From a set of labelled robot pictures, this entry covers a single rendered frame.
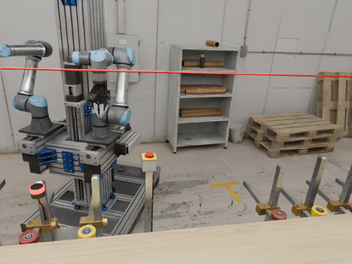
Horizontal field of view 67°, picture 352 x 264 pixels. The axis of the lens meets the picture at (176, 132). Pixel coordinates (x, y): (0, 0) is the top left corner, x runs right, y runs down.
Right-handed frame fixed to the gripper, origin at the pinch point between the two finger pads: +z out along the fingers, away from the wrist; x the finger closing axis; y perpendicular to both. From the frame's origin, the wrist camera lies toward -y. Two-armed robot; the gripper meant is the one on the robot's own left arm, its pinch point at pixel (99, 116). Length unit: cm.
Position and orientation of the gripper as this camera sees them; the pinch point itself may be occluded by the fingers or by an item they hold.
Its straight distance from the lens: 156.5
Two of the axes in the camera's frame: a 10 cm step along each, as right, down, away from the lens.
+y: 2.2, -3.6, 9.1
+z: -0.6, 9.2, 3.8
